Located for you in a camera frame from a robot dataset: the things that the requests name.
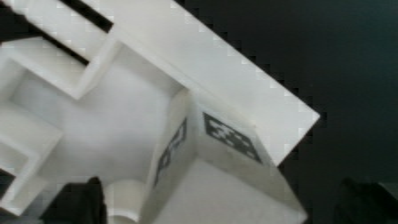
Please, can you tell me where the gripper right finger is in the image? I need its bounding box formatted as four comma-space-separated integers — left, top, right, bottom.
332, 178, 398, 224

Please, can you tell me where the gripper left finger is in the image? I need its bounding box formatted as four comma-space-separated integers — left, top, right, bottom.
39, 177, 106, 224

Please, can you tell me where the white chair seat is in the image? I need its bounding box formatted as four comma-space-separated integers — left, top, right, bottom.
0, 38, 181, 224

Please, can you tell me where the white U-shaped obstacle fence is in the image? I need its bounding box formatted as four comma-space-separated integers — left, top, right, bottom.
3, 0, 320, 162

